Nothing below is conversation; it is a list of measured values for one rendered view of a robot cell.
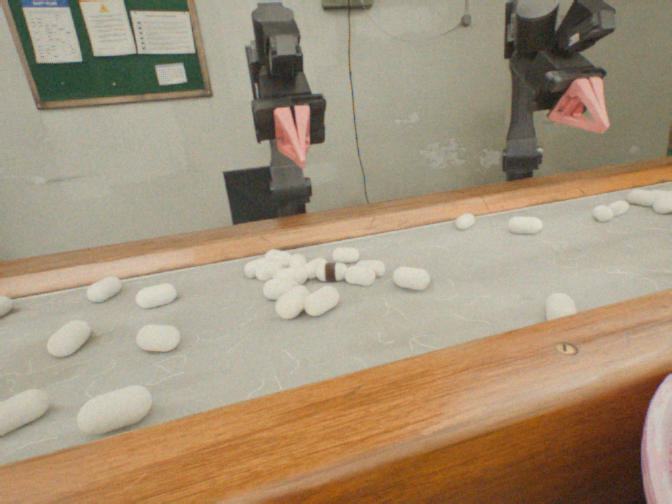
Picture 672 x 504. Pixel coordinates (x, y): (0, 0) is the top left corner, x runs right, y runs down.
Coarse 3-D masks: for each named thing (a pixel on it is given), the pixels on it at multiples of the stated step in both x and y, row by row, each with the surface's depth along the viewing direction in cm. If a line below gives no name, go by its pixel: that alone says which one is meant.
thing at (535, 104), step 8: (552, 72) 50; (584, 72) 51; (592, 72) 52; (600, 72) 52; (528, 80) 56; (544, 80) 50; (536, 88) 55; (536, 96) 53; (544, 96) 53; (552, 96) 54; (528, 104) 54; (536, 104) 53; (544, 104) 54; (552, 104) 54; (528, 112) 54
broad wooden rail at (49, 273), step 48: (480, 192) 58; (528, 192) 56; (576, 192) 57; (144, 240) 51; (192, 240) 48; (240, 240) 47; (288, 240) 47; (336, 240) 48; (0, 288) 40; (48, 288) 41
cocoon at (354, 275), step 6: (348, 270) 33; (354, 270) 33; (360, 270) 33; (366, 270) 33; (348, 276) 33; (354, 276) 33; (360, 276) 32; (366, 276) 32; (372, 276) 32; (354, 282) 33; (360, 282) 33; (366, 282) 32; (372, 282) 33
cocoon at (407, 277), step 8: (400, 272) 31; (408, 272) 31; (416, 272) 30; (424, 272) 30; (400, 280) 31; (408, 280) 31; (416, 280) 30; (424, 280) 30; (416, 288) 31; (424, 288) 31
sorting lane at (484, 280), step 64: (256, 256) 45; (320, 256) 43; (384, 256) 41; (448, 256) 38; (512, 256) 36; (576, 256) 35; (640, 256) 33; (0, 320) 35; (64, 320) 33; (128, 320) 32; (192, 320) 30; (256, 320) 29; (320, 320) 28; (384, 320) 27; (448, 320) 26; (512, 320) 25; (0, 384) 24; (64, 384) 23; (128, 384) 23; (192, 384) 22; (256, 384) 21; (0, 448) 19
